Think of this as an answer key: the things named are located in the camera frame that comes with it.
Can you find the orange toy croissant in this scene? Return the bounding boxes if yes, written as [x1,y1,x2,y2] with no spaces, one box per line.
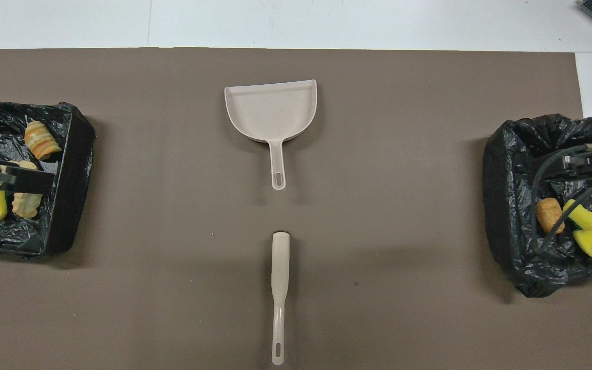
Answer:
[24,120,63,160]

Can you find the yellow and green sponge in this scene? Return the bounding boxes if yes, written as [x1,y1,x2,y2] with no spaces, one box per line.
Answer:
[562,199,592,232]

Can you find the brown toy bread roll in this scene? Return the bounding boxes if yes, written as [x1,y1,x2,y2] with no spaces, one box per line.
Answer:
[536,198,566,235]

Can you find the beige plastic dustpan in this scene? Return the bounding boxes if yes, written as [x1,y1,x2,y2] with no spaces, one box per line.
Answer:
[224,79,318,191]

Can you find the beige brush black bristles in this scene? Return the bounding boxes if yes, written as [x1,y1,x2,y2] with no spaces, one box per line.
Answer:
[270,231,291,366]

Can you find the bin with black bag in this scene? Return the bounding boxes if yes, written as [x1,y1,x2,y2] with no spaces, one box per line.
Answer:
[483,114,592,299]
[0,99,96,257]

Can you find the brown table mat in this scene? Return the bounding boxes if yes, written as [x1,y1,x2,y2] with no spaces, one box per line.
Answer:
[0,48,592,370]

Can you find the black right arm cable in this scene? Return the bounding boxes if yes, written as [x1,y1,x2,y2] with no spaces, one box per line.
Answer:
[530,144,592,253]

